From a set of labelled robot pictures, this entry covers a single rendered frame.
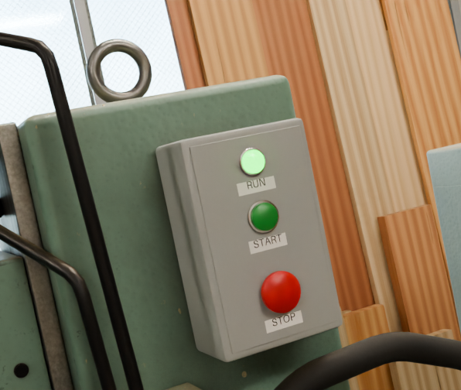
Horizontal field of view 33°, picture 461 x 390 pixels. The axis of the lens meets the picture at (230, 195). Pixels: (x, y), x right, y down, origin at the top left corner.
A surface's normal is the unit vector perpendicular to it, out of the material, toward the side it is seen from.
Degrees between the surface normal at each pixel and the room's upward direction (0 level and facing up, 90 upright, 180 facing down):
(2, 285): 90
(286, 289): 90
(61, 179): 90
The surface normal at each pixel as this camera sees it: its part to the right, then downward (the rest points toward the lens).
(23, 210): 0.39, -0.03
